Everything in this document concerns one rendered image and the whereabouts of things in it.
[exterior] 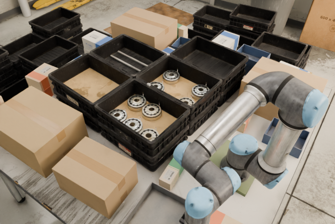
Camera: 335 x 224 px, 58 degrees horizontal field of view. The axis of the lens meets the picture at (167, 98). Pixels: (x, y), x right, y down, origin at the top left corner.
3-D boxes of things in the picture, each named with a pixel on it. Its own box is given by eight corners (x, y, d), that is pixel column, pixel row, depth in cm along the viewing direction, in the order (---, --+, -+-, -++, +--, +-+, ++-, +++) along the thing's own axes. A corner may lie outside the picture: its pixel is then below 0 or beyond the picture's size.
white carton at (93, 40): (115, 50, 217) (114, 39, 211) (103, 57, 210) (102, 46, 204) (95, 41, 226) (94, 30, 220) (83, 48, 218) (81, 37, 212)
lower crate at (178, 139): (189, 139, 168) (190, 124, 160) (153, 174, 150) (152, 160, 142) (136, 106, 186) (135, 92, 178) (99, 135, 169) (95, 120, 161)
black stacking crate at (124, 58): (167, 69, 196) (167, 55, 189) (135, 93, 179) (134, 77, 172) (124, 48, 215) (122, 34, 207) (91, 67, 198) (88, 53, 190)
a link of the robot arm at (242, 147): (237, 143, 148) (242, 125, 139) (259, 161, 142) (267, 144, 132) (220, 157, 143) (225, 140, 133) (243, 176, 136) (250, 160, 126)
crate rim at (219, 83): (223, 83, 171) (224, 79, 169) (191, 112, 154) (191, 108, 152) (168, 57, 190) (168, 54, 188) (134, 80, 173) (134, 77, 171)
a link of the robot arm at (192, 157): (267, 53, 107) (167, 150, 95) (295, 68, 101) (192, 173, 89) (265, 72, 116) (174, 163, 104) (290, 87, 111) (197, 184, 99)
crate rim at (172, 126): (191, 112, 154) (191, 109, 152) (151, 148, 137) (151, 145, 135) (134, 80, 173) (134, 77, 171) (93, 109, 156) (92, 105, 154)
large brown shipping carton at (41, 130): (89, 139, 168) (82, 113, 154) (46, 178, 149) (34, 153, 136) (41, 111, 184) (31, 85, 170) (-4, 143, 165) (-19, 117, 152)
